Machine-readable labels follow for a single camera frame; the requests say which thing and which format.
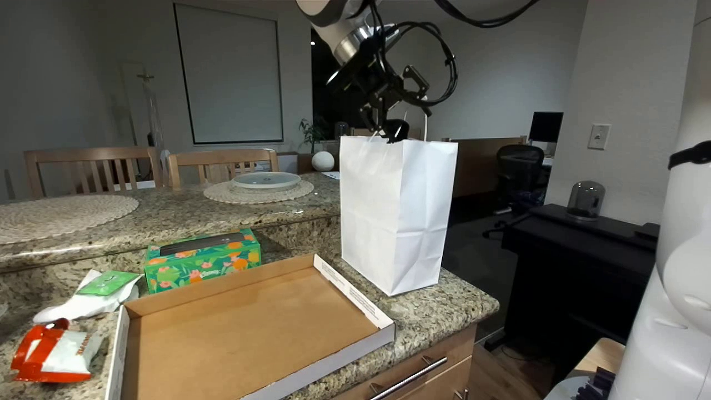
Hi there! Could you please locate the small green houseplant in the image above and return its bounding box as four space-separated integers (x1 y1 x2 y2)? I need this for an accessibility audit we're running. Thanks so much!
298 118 329 152

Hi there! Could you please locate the dark computer monitor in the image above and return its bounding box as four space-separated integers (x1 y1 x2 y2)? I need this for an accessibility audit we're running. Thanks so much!
529 108 568 147

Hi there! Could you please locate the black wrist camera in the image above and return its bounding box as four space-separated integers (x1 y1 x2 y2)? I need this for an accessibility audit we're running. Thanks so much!
400 64 431 94

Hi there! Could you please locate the green floral tissue box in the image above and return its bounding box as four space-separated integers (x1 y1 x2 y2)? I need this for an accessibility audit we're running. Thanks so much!
142 226 265 292

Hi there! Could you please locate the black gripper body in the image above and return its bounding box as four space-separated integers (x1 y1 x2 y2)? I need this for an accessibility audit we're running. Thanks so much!
344 50 411 112

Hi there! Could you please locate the light wooden board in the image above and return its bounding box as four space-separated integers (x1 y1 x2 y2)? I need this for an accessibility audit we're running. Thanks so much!
573 337 630 375

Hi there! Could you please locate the round woven placemat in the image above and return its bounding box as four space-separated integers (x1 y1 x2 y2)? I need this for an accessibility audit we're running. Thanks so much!
0 194 142 248
200 176 319 206

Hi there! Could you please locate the white projection screen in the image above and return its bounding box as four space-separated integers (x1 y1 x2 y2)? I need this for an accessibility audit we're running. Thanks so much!
172 2 288 147

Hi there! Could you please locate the wooden base cabinet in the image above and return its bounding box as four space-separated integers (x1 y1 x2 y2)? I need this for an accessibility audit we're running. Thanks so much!
332 324 480 400

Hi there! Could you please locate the wooden dining chair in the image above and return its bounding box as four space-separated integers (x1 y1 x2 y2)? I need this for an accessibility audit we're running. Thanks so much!
23 145 165 200
162 147 281 191

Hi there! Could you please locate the black office chair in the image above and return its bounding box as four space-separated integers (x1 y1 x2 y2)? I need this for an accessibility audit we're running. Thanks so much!
485 141 551 239

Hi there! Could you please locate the black desk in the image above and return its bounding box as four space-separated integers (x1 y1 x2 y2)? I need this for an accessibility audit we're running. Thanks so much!
501 202 662 372

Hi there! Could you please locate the clear glass plate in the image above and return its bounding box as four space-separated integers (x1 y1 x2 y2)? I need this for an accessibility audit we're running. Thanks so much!
229 169 304 194

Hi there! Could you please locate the orange and white packet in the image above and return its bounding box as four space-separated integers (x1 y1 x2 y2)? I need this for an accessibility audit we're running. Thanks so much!
10 318 108 386

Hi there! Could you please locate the white wipes packet green label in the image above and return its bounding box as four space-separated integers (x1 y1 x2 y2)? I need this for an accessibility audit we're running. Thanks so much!
31 268 144 327

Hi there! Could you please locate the metal drawer handle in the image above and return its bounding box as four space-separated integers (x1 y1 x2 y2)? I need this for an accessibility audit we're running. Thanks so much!
370 354 452 400

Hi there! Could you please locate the flat cardboard box tray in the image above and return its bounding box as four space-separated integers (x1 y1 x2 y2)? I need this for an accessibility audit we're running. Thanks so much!
103 254 397 400

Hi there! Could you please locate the white light switch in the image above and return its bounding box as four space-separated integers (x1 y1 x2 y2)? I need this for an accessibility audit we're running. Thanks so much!
588 121 611 152

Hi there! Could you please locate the white round vase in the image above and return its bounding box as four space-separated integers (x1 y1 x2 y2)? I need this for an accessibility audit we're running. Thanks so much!
309 149 338 174

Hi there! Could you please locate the grey glass jar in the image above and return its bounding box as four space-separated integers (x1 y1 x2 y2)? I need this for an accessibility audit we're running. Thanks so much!
568 177 608 217

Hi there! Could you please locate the white paper bag with handles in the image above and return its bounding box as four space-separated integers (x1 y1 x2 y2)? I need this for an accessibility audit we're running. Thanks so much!
338 108 460 298

